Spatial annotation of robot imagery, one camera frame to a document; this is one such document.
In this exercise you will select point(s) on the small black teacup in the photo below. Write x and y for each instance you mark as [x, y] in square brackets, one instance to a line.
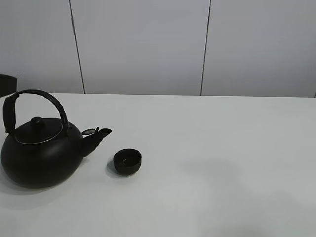
[127, 161]

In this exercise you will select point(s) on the black round teapot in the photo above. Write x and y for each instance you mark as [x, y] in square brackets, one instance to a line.
[44, 152]

